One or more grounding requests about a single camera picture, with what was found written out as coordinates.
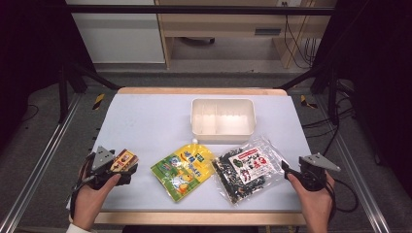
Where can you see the yellow and red seasoning box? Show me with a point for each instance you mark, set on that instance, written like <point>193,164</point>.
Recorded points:
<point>124,160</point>

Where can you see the white cabinet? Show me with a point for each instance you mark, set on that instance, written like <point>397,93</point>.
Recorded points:
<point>120,39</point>

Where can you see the yellow green spouted pouch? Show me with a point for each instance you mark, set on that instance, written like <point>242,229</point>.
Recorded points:
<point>183,170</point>

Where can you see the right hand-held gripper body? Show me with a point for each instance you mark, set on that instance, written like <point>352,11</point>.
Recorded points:
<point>313,176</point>

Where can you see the person's left hand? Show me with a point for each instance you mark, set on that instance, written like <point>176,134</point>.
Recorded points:
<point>88,202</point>

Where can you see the clear packet of dark seaweed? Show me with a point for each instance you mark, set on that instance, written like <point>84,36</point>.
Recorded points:
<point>247,170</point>

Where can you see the yellow black tape marker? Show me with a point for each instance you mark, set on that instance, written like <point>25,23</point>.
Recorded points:
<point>98,101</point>
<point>306,102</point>

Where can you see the black metal stand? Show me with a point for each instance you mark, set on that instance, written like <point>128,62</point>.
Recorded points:
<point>325,87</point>
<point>69,85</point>

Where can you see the aluminium rail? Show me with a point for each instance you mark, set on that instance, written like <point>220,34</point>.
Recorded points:
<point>39,161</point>
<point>354,161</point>

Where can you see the person's right hand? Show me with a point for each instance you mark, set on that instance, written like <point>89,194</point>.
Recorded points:
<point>315,204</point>

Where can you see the white plastic container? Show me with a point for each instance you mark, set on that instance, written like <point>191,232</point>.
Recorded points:
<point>223,121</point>

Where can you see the black horizontal frame bar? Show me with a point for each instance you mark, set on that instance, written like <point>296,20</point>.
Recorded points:
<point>200,9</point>

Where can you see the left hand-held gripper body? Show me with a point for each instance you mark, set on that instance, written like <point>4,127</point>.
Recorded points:
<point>103,159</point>

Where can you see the light wooden desk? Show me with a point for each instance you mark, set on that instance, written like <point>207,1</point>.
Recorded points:
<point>226,24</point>

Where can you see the dark curtain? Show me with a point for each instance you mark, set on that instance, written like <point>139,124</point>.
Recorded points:
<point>29,58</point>
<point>375,64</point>

